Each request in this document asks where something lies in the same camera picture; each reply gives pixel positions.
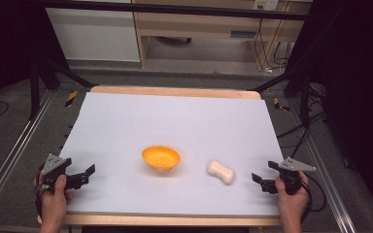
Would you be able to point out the orange plastic bowl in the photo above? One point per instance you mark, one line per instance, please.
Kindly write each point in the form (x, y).
(161, 157)

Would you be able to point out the black metal stand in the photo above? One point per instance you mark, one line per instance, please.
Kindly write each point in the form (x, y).
(304, 97)
(35, 87)

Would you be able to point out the person's right hand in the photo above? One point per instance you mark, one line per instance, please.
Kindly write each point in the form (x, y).
(293, 205)

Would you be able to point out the light wooden desk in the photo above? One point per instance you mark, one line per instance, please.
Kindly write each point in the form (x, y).
(194, 24)

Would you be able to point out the white table sheet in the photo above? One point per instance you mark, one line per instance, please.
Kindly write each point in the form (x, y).
(175, 123)

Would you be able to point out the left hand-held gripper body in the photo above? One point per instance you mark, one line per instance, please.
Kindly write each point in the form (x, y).
(53, 163)

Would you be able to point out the aluminium floor rail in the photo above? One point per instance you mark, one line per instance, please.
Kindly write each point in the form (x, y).
(16, 152)
(323, 168)

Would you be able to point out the person's left hand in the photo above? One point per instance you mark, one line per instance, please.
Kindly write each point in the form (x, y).
(54, 202)

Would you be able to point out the white power strip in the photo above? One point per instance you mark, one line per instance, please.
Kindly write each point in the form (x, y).
(265, 4)

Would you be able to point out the black curtain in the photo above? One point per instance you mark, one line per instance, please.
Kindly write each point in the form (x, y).
(3, 48)
(359, 81)

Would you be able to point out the white bone-shaped soap bar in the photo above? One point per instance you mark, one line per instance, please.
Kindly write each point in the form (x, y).
(220, 172)

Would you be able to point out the yellow black floor tape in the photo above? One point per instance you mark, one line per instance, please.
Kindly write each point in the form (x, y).
(71, 98)
(281, 105)

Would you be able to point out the black metal crossbar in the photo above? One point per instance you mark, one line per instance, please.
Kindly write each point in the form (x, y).
(175, 9)

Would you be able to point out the white cabinet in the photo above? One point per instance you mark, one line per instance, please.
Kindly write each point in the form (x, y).
(94, 35)

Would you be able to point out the wooden table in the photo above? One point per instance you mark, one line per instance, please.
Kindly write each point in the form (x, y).
(175, 220)

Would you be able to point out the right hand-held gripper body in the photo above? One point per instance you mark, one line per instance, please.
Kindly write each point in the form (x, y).
(291, 165)

